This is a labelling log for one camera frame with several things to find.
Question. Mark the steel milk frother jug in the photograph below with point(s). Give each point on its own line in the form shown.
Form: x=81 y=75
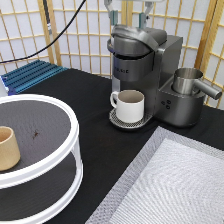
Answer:
x=188 y=81

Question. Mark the white two-tier round shelf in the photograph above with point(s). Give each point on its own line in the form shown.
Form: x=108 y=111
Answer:
x=50 y=170

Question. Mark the white ceramic mug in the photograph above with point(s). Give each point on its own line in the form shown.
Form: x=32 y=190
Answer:
x=128 y=105

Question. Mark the grey pod coffee machine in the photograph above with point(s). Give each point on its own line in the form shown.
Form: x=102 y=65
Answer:
x=146 y=60

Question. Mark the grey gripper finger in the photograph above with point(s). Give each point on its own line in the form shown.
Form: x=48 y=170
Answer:
x=112 y=14
x=143 y=16

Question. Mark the grey woven placemat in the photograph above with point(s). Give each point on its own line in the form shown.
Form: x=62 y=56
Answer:
x=172 y=180

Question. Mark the blue ribbed mat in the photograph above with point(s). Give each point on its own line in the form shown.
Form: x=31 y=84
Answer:
x=29 y=75

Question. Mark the tan ceramic cup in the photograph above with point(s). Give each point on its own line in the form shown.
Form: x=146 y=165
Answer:
x=9 y=150

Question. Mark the wooden shoji screen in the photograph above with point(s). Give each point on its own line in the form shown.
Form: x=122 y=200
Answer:
x=73 y=34

